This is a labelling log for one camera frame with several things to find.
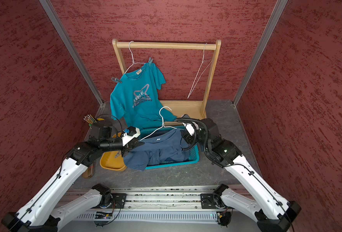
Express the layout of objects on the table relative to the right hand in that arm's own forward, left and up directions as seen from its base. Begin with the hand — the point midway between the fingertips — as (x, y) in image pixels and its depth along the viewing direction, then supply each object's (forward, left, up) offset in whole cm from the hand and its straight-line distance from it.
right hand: (186, 128), depth 70 cm
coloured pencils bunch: (+16, +59, -10) cm, 62 cm away
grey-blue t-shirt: (-6, +8, -4) cm, 11 cm away
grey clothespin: (-1, +43, -26) cm, 50 cm away
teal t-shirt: (+29, +32, -6) cm, 44 cm away
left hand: (-7, +23, -2) cm, 24 cm away
